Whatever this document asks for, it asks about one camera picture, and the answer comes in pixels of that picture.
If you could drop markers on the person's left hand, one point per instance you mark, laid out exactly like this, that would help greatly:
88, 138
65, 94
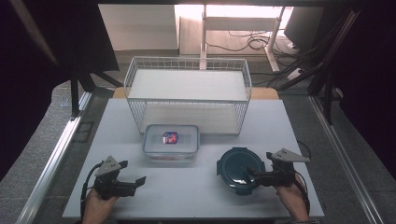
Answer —
98, 207

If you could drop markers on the white desk frame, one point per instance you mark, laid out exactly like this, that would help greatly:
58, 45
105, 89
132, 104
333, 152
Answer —
204, 31

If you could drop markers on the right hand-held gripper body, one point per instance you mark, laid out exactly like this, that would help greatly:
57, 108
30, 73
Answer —
281, 174

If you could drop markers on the wooden table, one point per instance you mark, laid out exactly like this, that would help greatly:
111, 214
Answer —
264, 93

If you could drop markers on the round glass container teal lid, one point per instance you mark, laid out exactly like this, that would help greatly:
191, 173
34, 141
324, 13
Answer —
233, 166

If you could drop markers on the rectangular clear lidded container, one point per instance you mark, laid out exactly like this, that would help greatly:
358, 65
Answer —
155, 141

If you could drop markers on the person's right hand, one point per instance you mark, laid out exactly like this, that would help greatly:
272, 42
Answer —
292, 202

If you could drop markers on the aluminium rail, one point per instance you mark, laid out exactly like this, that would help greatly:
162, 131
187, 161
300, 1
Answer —
53, 161
339, 155

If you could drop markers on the black metal stand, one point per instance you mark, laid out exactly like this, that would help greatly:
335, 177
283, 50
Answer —
327, 87
74, 93

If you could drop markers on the dark curtain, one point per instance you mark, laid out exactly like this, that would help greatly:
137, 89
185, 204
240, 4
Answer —
370, 77
37, 77

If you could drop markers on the black monitor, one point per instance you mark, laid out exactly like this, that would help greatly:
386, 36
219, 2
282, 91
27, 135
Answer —
303, 28

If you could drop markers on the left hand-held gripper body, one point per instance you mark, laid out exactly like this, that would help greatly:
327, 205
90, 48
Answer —
110, 186

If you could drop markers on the white power strip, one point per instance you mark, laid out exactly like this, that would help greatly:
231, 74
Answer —
294, 74

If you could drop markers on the white cabinet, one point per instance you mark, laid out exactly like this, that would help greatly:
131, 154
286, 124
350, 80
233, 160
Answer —
137, 28

